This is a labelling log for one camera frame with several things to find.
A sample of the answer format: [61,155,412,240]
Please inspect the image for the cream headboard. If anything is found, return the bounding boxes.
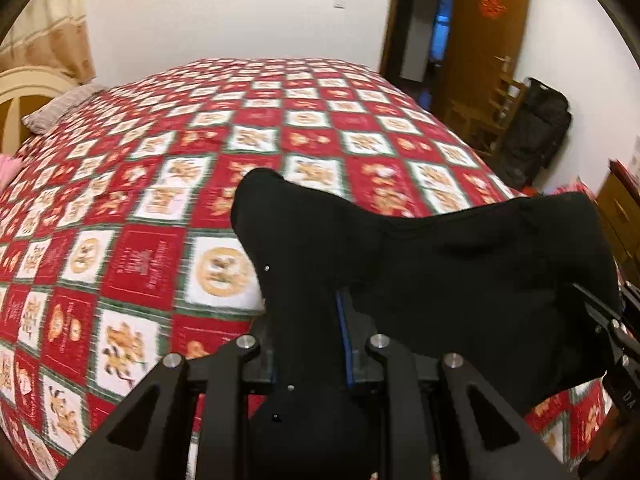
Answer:
[0,66,81,153]

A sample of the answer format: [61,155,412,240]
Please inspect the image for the wooden cabinet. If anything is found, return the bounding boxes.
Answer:
[595,160,640,281]

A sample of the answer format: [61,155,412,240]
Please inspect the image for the red patterned cloth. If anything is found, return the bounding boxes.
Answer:
[525,180,597,201]

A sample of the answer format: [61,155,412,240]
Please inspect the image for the wooden door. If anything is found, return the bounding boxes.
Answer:
[442,0,531,111]

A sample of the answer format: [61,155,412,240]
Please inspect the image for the wooden chair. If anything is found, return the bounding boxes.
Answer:
[445,55,529,157]

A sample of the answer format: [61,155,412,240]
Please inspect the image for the pink cloth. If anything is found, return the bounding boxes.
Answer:
[0,152,24,187]

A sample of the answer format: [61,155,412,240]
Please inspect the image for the striped pillow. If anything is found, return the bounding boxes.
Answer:
[22,82,107,136]

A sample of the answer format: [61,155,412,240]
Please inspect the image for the black luggage bag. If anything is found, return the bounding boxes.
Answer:
[492,77,573,192]

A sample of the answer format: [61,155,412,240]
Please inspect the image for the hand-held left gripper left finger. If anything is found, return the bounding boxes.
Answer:
[57,317,281,480]

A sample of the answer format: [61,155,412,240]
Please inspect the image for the red printed blanket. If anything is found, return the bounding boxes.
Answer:
[0,56,626,480]

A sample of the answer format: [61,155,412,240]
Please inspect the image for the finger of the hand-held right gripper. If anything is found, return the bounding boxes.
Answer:
[570,282,638,361]

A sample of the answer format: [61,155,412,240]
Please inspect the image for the black pants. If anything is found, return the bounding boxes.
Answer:
[231,167,623,480]

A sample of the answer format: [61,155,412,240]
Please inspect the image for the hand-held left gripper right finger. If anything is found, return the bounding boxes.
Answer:
[335,287,562,480]

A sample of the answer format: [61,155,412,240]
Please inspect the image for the beige curtain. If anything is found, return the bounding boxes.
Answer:
[0,0,98,86]

